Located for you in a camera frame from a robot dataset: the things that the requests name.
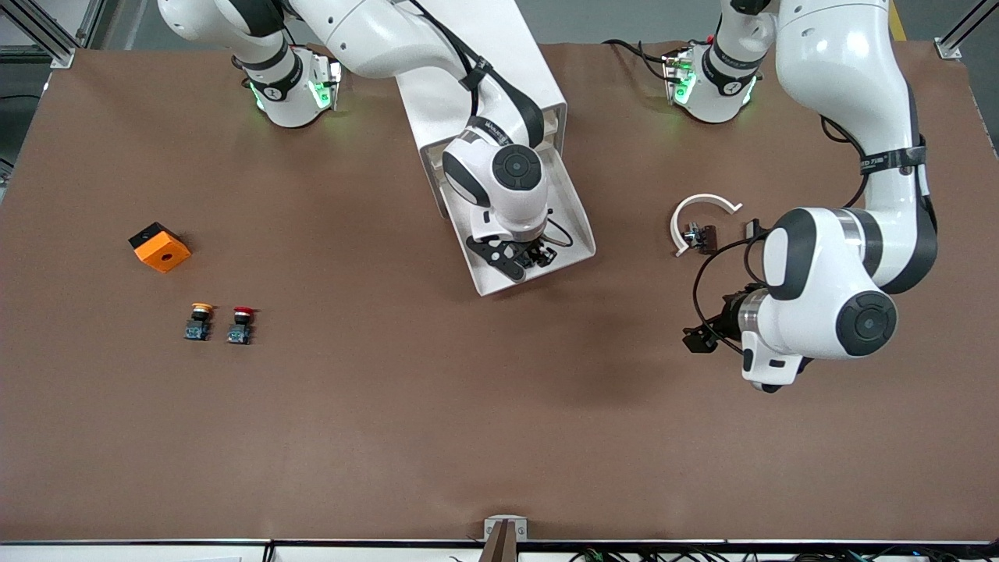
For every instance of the small black switch component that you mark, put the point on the small black switch component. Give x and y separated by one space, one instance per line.
753 229

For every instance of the orange box with black base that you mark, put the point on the orange box with black base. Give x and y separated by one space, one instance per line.
162 251

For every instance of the red push button switch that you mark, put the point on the red push button switch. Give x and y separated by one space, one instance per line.
240 328

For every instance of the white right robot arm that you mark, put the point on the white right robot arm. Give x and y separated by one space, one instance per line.
375 31

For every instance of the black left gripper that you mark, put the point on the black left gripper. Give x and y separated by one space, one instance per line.
727 316

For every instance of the aluminium frame profile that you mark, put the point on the aluminium frame profile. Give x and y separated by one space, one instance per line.
55 43
956 43

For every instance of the white table edge frame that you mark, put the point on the white table edge frame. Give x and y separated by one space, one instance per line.
156 553

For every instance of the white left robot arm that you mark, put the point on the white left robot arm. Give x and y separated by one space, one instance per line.
835 62

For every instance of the brown switch component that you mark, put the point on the brown switch component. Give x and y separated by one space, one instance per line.
706 238

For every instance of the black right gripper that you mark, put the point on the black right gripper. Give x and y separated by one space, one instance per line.
538 251

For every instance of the brown table cover sheet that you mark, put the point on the brown table cover sheet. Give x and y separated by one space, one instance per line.
390 429

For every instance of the grey metal bracket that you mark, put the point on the grey metal bracket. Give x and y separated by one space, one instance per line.
506 521

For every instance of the yellow push button switch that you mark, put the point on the yellow push button switch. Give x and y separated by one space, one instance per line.
199 324

